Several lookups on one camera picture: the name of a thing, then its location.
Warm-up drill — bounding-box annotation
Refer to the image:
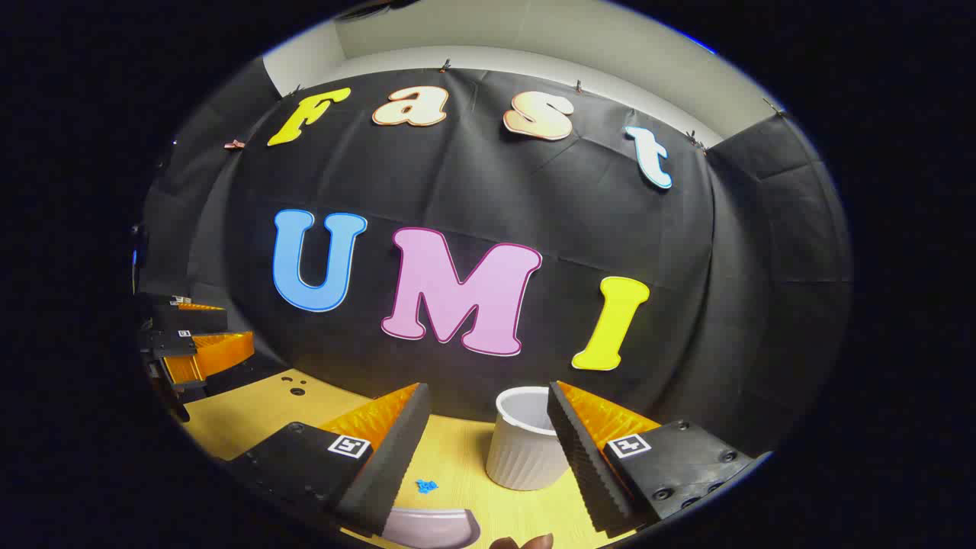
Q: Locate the white ribbed garbage bin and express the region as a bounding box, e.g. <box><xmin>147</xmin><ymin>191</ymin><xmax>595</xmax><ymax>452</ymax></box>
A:
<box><xmin>486</xmin><ymin>387</ymin><xmax>571</xmax><ymax>491</ymax></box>

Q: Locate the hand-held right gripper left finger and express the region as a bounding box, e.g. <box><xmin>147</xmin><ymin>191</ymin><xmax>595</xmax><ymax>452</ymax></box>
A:
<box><xmin>227</xmin><ymin>381</ymin><xmax>432</xmax><ymax>538</ymax></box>

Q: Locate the lilac plastic dustpan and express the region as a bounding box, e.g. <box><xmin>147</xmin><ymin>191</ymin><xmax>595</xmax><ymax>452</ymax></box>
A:
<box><xmin>381</xmin><ymin>507</ymin><xmax>481</xmax><ymax>549</ymax></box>

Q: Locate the black backdrop cloth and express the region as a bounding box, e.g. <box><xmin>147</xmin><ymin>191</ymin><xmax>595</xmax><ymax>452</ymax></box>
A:
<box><xmin>141</xmin><ymin>67</ymin><xmax>853</xmax><ymax>458</ymax></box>

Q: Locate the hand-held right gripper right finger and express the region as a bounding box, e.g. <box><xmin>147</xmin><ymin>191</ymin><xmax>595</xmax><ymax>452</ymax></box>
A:
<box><xmin>546</xmin><ymin>380</ymin><xmax>772</xmax><ymax>536</ymax></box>

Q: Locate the yellow wooden desktop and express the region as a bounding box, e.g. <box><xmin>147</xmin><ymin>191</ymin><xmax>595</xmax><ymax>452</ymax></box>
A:
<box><xmin>183</xmin><ymin>368</ymin><xmax>637</xmax><ymax>549</ymax></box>

